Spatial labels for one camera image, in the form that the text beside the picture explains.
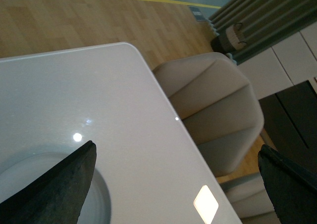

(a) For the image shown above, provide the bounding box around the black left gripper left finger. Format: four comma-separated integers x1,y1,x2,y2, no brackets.
0,141,97,224

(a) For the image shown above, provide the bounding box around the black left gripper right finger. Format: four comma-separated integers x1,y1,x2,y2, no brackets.
258,145,317,224

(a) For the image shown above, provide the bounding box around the light blue round plate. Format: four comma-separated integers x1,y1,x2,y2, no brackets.
0,153,111,224

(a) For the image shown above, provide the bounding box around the beige upholstered chair right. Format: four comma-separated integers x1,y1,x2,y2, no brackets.
220,172,280,224

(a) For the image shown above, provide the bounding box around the beige upholstered chair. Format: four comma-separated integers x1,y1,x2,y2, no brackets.
153,52,264,177
220,172,280,224

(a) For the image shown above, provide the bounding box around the dark grey kitchen cabinet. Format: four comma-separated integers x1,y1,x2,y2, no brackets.
259,79,317,158

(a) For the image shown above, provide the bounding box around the beige upholstered chair left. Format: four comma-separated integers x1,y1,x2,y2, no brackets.
153,52,264,177

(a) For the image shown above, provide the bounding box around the white pillar cabinet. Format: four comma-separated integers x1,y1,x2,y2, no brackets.
238,23,317,100

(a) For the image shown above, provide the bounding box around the woven striped storage basket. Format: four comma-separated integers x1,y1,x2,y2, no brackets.
211,22,248,54

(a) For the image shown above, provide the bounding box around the grey-green pleated curtain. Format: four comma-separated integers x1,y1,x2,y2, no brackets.
209,0,317,64

